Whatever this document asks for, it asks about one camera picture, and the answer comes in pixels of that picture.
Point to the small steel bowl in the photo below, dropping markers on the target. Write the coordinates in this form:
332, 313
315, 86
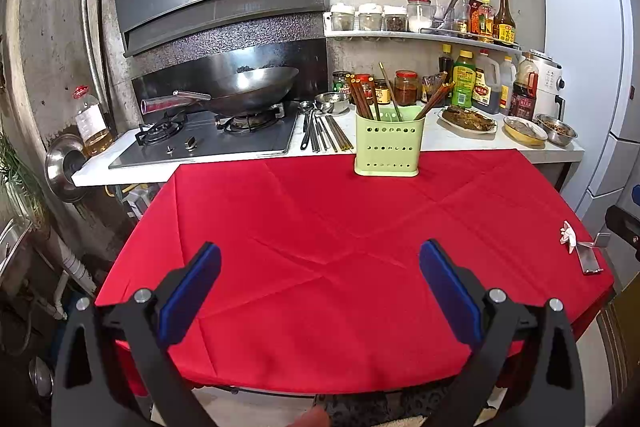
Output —
331, 103

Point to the green plastic utensil holder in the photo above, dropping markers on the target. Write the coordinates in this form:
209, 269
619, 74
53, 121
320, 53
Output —
387, 147

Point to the white kitchen appliance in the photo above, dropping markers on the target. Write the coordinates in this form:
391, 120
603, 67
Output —
547, 82

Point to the white drain pipe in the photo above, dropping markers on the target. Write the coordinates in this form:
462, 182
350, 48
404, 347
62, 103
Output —
75, 267

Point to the red seasoning packet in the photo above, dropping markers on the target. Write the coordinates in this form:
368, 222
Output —
476, 14

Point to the green-label jar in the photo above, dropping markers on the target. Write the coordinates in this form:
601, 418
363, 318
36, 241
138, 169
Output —
341, 84

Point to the green plant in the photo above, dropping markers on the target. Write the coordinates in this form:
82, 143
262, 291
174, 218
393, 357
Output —
15, 187

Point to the white wall shelf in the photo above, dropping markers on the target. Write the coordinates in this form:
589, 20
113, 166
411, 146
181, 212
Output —
390, 35

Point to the metal phone stand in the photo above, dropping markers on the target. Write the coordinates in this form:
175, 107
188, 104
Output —
590, 257

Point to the cream fuzzy cloth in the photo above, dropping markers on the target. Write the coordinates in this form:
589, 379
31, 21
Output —
405, 422

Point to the steel pot lid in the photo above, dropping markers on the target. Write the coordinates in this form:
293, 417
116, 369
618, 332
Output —
60, 167

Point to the person's left hand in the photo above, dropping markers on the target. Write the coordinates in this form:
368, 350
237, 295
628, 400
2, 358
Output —
310, 418

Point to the steel gas stove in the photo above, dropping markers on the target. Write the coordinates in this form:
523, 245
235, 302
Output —
225, 139

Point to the steel wok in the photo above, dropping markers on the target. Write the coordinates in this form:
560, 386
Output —
250, 87

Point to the glass condiment cup with spoon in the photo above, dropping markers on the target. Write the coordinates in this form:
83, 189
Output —
442, 19

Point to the bundle of metal chopsticks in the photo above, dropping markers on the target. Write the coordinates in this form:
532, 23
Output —
336, 134

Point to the large brown sauce bottle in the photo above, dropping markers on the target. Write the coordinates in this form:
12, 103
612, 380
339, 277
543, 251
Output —
522, 92

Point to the steel bowl of food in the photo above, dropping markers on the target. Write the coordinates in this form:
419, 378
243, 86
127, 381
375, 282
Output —
556, 130

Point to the green plastic bottle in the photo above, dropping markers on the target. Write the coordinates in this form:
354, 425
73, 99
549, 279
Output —
464, 82

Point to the red-lidded glass sugar jar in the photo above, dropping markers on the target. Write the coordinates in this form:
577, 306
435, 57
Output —
419, 17

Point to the dark spice bag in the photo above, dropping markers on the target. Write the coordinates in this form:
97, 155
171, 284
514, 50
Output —
429, 87

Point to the oil bottle with red cap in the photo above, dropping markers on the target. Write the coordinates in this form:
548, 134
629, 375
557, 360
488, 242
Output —
92, 127

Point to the pale plastic jug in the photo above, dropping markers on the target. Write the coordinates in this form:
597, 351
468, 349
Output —
507, 82

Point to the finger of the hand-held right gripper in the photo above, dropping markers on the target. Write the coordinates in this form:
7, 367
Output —
636, 194
624, 229

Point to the dark bottle with yellow cap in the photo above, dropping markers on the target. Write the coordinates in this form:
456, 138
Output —
445, 67

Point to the small glass seasoning bottle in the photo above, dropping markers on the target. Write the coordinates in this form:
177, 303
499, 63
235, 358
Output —
462, 24

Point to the orange bottle with yellow cap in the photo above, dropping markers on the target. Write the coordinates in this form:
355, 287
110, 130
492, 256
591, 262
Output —
486, 24

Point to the tall dark sauce bottle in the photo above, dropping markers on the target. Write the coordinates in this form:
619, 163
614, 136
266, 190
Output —
504, 24

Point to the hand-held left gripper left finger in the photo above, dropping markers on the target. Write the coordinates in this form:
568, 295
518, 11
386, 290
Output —
192, 292

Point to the glass bowl of food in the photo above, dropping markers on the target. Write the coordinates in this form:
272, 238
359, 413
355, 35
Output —
525, 131

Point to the red-label sauce jar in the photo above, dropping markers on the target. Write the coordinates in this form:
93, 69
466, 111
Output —
353, 101

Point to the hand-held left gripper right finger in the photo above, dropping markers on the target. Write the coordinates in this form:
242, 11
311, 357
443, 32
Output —
450, 292

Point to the dark patterned cloth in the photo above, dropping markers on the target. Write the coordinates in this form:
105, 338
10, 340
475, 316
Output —
370, 407

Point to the yellow-label jar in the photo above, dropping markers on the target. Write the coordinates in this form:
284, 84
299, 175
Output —
382, 96

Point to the red tablecloth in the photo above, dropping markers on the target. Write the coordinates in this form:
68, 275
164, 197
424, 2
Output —
300, 232

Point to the white-lidded spice jar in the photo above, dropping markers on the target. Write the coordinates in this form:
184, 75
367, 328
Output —
370, 19
395, 21
343, 19

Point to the plate of cooked food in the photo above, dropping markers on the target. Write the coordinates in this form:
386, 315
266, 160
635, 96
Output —
467, 121

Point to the red-lidded chili jar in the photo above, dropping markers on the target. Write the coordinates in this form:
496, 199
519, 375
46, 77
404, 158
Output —
407, 89

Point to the white refrigerator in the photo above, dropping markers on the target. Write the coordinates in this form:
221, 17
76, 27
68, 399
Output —
580, 32

